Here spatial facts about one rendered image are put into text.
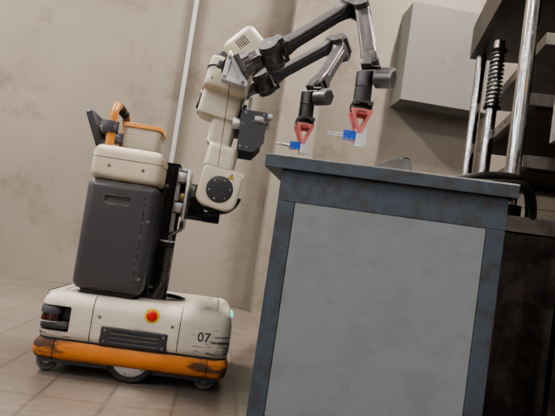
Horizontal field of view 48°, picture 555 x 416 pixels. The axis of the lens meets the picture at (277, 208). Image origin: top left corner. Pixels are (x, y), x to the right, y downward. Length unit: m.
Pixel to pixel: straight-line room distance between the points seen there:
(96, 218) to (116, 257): 0.16
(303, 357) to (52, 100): 4.13
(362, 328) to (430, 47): 3.93
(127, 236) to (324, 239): 0.80
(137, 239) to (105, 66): 3.40
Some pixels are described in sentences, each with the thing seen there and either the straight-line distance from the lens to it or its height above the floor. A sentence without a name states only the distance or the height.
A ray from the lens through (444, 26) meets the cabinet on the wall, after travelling 5.55.
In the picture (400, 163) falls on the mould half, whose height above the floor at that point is 0.91.
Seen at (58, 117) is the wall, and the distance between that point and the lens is 5.52.
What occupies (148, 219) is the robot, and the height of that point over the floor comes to 0.57.
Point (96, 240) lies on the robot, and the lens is 2.29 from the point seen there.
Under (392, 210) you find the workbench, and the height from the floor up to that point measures 0.68.
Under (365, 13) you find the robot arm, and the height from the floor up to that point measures 1.42.
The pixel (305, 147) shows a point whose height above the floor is 0.93.
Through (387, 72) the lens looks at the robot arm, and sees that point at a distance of 2.06.
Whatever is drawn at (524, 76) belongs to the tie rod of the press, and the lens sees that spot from 2.66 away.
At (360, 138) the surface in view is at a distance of 2.04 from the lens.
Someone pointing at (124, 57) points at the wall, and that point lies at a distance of 5.53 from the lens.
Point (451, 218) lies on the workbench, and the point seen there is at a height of 0.69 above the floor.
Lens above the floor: 0.54
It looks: 4 degrees up
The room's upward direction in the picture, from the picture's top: 8 degrees clockwise
